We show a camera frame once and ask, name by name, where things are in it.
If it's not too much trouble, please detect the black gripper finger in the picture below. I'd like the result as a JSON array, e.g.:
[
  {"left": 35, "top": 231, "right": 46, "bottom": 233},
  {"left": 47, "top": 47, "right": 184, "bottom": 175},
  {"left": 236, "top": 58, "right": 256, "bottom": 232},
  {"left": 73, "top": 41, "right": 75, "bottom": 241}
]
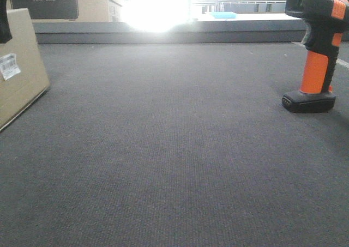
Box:
[{"left": 0, "top": 0, "right": 12, "bottom": 44}]

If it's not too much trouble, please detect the small labelled cardboard package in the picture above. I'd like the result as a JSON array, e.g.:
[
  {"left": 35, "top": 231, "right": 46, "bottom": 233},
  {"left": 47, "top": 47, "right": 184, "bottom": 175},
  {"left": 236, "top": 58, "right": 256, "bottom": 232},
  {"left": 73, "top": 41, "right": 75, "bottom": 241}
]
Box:
[{"left": 1, "top": 8, "right": 50, "bottom": 130}]

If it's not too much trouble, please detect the orange black barcode scanner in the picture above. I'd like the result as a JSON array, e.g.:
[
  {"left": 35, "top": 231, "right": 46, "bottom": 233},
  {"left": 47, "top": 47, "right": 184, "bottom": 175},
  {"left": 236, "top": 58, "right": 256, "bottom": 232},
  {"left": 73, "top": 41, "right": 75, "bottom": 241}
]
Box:
[{"left": 282, "top": 0, "right": 348, "bottom": 113}]

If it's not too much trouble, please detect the large stacked cardboard box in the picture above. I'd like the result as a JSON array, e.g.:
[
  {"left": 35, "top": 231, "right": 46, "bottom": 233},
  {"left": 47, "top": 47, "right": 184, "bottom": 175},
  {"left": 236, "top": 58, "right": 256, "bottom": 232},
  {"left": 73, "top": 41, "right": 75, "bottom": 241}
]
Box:
[{"left": 7, "top": 0, "right": 124, "bottom": 23}]

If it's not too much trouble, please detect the blue plastic tray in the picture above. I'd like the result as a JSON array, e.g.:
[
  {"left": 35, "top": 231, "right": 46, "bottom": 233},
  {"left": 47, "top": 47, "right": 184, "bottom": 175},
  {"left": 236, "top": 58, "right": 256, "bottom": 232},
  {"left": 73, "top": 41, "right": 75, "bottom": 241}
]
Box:
[{"left": 210, "top": 11, "right": 237, "bottom": 19}]

